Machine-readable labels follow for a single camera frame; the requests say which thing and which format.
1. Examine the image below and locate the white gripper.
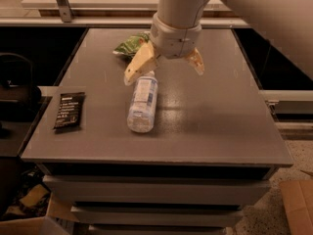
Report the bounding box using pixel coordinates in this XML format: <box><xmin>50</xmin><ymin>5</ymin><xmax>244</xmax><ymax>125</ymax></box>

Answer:
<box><xmin>124</xmin><ymin>14</ymin><xmax>204</xmax><ymax>86</ymax></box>

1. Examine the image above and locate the clear blue-label plastic bottle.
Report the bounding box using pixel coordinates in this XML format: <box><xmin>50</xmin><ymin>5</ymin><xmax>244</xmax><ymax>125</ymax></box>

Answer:
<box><xmin>127</xmin><ymin>71</ymin><xmax>158</xmax><ymax>133</ymax></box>

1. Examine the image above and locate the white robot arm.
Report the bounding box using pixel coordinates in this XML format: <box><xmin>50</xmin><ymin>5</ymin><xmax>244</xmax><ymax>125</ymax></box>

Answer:
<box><xmin>124</xmin><ymin>0</ymin><xmax>313</xmax><ymax>85</ymax></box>

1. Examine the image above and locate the green chip bag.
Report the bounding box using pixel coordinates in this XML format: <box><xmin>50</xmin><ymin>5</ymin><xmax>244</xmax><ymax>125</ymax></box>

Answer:
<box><xmin>112</xmin><ymin>31</ymin><xmax>150</xmax><ymax>58</ymax></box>

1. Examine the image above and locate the grey drawer cabinet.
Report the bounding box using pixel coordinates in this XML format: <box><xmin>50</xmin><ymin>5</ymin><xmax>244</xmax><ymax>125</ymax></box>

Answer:
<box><xmin>22</xmin><ymin>29</ymin><xmax>292</xmax><ymax>235</ymax></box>

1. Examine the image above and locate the black snack packet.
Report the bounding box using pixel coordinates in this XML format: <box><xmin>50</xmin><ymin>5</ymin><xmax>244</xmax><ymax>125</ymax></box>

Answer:
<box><xmin>54</xmin><ymin>92</ymin><xmax>85</xmax><ymax>129</ymax></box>

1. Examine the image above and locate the black chair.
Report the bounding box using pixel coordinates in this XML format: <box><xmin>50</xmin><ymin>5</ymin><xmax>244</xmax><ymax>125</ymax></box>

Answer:
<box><xmin>0</xmin><ymin>52</ymin><xmax>42</xmax><ymax>138</ymax></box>

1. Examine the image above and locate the yellow sponge on floor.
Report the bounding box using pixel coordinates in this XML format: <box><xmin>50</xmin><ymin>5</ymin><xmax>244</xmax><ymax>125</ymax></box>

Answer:
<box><xmin>20</xmin><ymin>184</ymin><xmax>49</xmax><ymax>208</ymax></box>

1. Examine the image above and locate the cardboard box right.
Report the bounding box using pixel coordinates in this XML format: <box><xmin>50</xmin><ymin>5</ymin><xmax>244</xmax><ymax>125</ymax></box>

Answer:
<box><xmin>280</xmin><ymin>180</ymin><xmax>313</xmax><ymax>235</ymax></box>

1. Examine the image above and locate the cardboard box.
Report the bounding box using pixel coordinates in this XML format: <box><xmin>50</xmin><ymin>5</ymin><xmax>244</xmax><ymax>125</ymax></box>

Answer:
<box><xmin>280</xmin><ymin>180</ymin><xmax>313</xmax><ymax>235</ymax></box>
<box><xmin>0</xmin><ymin>194</ymin><xmax>78</xmax><ymax>235</ymax></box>

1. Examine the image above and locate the cardboard box bottom left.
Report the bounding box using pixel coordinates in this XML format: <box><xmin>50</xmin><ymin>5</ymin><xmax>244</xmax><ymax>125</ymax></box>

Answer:
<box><xmin>0</xmin><ymin>194</ymin><xmax>78</xmax><ymax>235</ymax></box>

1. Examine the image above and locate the left metal bracket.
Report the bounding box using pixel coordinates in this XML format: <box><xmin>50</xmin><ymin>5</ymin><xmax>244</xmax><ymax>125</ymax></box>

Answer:
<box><xmin>56</xmin><ymin>0</ymin><xmax>72</xmax><ymax>23</ymax></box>

